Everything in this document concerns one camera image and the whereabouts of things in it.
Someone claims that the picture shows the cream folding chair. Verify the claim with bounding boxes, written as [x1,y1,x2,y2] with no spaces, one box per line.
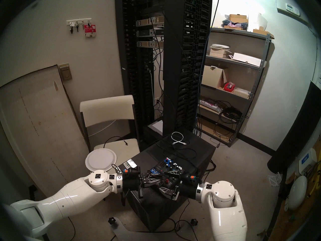
[80,95,140,172]

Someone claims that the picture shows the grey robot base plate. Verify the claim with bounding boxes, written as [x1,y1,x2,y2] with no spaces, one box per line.
[110,218,213,241]

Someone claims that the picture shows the coiled white USB cable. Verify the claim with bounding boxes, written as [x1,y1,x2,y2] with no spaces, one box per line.
[171,132,187,145]

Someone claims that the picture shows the white oval device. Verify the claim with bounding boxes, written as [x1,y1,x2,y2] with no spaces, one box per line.
[287,175,307,210]

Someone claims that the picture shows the grey flat device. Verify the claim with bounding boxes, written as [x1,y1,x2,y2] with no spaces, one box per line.
[148,119,163,134]

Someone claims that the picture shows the beige leaning board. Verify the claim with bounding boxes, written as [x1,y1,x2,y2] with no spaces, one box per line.
[0,65,89,198]

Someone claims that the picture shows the white round plate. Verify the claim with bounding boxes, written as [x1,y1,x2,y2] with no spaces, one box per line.
[85,148,117,172]

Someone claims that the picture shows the white box blue label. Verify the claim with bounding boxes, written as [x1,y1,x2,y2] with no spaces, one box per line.
[298,148,317,175]

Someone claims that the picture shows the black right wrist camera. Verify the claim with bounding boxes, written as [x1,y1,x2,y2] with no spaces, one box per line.
[181,173,200,186]

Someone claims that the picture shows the white paper bag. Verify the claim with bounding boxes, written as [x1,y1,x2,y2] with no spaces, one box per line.
[247,13,268,31]

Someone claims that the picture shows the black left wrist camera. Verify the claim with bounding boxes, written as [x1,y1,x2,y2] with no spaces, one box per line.
[123,166,141,175]

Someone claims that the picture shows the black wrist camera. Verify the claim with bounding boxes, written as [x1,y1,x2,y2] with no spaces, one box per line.
[181,173,200,186]
[123,166,141,175]

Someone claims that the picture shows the blue pink plastic bags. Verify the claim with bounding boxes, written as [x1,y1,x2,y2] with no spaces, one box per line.
[221,19,247,29]

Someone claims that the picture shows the white wall thermostat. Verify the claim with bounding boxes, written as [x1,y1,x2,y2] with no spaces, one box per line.
[285,3,300,17]

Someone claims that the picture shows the blue black audio mixer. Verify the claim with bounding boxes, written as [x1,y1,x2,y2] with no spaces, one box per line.
[149,156,185,194]

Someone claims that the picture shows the black cable bundle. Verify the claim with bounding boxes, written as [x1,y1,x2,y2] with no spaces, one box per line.
[219,101,249,124]

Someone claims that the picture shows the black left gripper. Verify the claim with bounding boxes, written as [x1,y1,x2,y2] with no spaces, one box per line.
[122,173,163,200]

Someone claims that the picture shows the white lattice finger part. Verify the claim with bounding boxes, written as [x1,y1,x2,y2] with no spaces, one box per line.
[268,171,281,187]

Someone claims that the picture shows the flat beige box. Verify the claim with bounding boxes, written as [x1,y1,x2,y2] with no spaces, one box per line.
[232,87,251,98]

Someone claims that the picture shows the open cardboard box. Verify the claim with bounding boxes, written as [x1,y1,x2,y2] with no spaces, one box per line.
[201,66,227,89]

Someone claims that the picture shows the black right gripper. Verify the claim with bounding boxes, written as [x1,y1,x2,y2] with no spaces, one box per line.
[158,169,200,201]

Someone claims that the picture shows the black computer tower case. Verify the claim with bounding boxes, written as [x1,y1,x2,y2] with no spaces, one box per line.
[122,129,216,231]

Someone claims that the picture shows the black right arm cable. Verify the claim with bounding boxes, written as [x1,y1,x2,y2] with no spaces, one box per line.
[194,165,216,184]

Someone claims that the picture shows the thin white cable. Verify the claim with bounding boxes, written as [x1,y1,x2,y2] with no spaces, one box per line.
[88,120,117,137]

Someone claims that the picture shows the small beige box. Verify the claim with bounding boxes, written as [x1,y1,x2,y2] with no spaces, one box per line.
[209,50,230,58]

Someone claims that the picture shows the low brown cardboard box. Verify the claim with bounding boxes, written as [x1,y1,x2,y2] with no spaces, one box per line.
[253,28,274,39]

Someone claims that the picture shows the thin black cable with plug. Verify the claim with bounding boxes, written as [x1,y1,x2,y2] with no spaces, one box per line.
[103,136,129,149]

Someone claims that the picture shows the grey metal shelving unit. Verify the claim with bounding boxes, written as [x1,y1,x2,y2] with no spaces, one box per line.
[194,27,271,147]

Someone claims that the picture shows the beige wall switch plate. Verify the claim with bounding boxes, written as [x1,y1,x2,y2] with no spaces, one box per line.
[58,64,72,81]

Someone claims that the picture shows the pink white package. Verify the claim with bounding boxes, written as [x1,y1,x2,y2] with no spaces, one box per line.
[199,99,223,113]

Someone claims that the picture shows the black server rack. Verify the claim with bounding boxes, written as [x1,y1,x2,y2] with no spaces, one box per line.
[115,0,166,143]
[163,0,213,137]

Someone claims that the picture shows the white key hook rail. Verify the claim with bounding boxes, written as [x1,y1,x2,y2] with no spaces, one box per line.
[66,18,92,32]

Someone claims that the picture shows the flat white box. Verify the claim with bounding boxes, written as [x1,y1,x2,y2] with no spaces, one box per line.
[233,52,262,67]

